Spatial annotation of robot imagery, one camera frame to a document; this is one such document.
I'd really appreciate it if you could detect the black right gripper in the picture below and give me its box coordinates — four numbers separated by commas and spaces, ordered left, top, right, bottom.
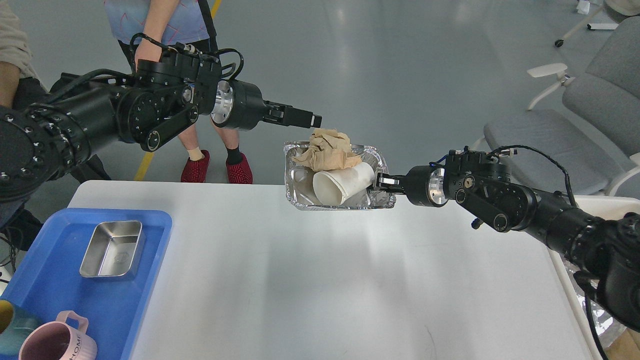
375, 165, 448, 208

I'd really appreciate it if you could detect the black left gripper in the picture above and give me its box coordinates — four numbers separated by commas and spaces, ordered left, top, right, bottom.
210, 79, 322, 132

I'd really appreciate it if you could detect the brown paper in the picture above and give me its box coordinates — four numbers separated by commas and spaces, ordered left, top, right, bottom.
292, 129, 362, 173

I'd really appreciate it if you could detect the cream paper cup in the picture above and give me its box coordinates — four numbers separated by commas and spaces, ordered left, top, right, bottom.
312, 162, 375, 207

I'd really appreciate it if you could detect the aluminium foil tray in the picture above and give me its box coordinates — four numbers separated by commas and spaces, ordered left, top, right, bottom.
283, 140, 397, 211

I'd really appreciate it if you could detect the square stainless steel tray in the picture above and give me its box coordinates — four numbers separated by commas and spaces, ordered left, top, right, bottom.
78, 220, 146, 281

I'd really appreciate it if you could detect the pink plastic mug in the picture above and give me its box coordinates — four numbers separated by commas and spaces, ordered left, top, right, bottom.
18, 310, 98, 360

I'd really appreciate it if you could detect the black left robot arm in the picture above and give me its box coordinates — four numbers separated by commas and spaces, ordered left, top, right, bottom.
0, 43, 322, 203

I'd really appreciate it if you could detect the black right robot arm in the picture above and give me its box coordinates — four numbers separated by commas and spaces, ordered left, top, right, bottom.
373, 145, 640, 359

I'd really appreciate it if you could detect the standing person in shorts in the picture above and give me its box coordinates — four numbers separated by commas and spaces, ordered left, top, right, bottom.
103, 0, 253, 184

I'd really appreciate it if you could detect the grey office chair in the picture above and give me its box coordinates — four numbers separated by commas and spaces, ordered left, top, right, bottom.
483, 16, 640, 198

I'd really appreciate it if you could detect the white chair base far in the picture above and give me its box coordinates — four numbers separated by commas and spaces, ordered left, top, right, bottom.
553, 0, 618, 48

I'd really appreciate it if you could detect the seated person at left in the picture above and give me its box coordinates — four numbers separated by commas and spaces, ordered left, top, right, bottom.
0, 0, 112, 183

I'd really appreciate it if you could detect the cream waste bin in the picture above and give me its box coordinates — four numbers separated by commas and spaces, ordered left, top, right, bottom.
549, 194, 640, 360

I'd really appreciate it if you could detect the white side table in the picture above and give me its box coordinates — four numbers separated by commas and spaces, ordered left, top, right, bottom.
0, 184, 16, 202

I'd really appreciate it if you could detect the blue plastic bin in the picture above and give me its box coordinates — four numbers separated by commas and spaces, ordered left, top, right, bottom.
2, 208, 172, 360

